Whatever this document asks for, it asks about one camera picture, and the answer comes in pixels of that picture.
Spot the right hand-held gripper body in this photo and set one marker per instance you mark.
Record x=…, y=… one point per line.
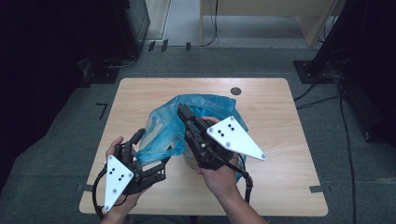
x=233, y=138

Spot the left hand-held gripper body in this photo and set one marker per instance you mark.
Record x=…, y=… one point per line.
x=118, y=179

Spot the blue plastic bag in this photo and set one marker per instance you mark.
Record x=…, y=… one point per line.
x=168, y=133

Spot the person's left hand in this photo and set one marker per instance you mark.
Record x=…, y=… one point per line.
x=124, y=205

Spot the person's right hand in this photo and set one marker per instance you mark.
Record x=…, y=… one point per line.
x=221, y=183

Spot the round dark table grommet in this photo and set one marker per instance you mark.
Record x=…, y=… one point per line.
x=236, y=91

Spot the dark square floor plate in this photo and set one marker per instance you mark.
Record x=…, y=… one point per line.
x=104, y=75

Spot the dark cabinet with glass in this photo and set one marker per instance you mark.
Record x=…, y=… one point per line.
x=138, y=18

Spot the dark curtain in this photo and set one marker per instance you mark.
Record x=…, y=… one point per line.
x=37, y=77

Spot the light wooden desk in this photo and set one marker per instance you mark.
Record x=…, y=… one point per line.
x=264, y=7

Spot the black slanted stand column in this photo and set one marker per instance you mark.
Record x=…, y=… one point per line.
x=336, y=37

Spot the yellow floor tape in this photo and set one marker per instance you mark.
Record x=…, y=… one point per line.
x=384, y=180

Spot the black stand base plate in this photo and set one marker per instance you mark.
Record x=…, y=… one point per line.
x=303, y=72

